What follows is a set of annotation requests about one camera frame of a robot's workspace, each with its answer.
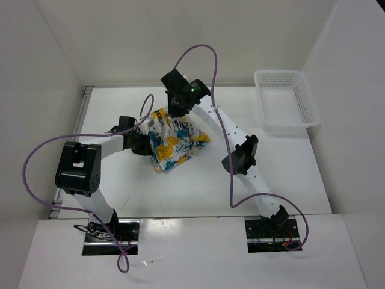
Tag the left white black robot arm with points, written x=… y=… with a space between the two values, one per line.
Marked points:
x=79 y=172

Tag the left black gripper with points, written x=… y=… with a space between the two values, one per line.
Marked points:
x=145 y=149

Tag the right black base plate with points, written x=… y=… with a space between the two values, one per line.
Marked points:
x=260 y=239

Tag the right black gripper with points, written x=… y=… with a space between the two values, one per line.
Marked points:
x=174 y=113

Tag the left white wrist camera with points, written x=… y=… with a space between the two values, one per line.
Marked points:
x=145 y=126

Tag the white teal yellow patterned shorts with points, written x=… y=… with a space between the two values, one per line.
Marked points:
x=173 y=140

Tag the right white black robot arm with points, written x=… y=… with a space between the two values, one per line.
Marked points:
x=246 y=182

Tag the white perforated plastic basket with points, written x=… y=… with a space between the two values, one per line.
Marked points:
x=286 y=101

